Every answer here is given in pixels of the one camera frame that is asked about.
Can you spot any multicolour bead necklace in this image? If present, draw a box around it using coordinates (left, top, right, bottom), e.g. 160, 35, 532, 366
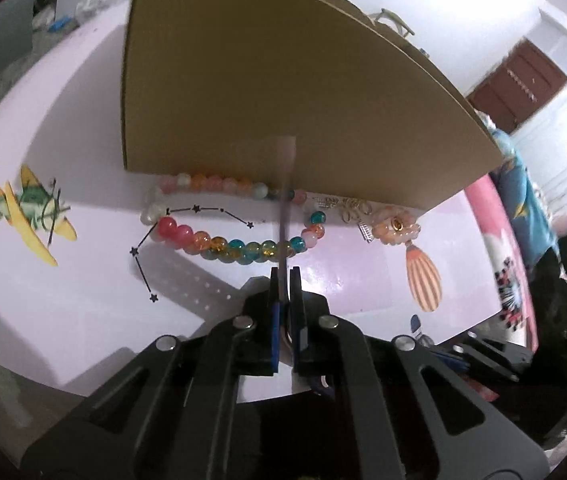
139, 171, 327, 265

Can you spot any small silver chain charm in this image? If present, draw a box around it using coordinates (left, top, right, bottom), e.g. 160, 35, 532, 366
358, 222, 375, 243

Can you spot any gold butterfly pendant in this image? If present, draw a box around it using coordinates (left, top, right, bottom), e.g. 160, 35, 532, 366
317, 196, 373, 223

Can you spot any black purple smartwatch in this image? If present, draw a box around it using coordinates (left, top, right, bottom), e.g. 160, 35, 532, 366
276, 136, 295, 356

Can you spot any pink floral blanket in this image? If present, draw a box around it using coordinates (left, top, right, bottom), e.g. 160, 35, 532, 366
465, 174, 538, 352

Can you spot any blue patterned blanket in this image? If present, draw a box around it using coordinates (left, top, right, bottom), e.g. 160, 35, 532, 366
482, 116, 560, 272

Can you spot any brown wooden door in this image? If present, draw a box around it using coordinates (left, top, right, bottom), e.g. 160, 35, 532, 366
468, 39, 567, 133

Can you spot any brown cardboard box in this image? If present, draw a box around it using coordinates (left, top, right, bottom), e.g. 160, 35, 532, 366
122, 0, 503, 211

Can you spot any wooden chair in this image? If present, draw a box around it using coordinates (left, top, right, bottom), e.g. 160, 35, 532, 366
370, 8, 415, 38

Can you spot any orange bead bracelet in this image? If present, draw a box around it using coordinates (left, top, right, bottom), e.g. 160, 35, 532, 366
370, 205, 423, 247

